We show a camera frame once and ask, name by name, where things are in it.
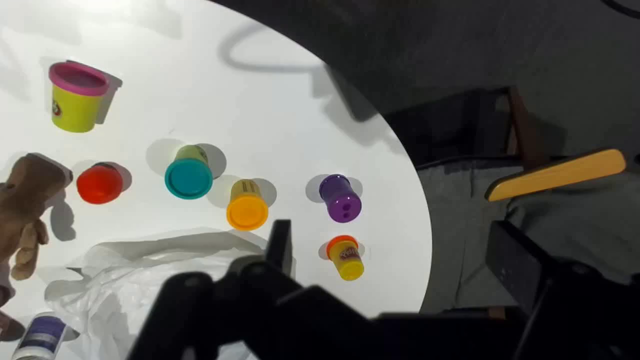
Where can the brown plush animal toy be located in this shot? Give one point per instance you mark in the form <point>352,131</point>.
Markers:
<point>30,192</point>

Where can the blue toy cup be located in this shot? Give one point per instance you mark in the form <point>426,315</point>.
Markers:
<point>189,179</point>

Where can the white plastic bag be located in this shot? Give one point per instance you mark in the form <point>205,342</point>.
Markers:
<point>167,247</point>

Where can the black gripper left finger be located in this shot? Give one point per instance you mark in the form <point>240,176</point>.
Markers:
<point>280,243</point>

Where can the green tub pink lid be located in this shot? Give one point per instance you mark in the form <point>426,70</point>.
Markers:
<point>76,101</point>

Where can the small yellow tub orange lid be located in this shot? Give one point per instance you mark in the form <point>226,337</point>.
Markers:
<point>349,260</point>

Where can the red play-doh tub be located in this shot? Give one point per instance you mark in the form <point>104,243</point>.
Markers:
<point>98,184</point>

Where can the grey armchair wooden armrests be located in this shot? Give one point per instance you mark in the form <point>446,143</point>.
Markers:
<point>561,174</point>

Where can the purple play-doh tub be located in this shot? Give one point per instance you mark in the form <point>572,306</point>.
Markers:
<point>340,201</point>

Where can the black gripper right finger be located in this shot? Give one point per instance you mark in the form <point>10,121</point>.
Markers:
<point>519,267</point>

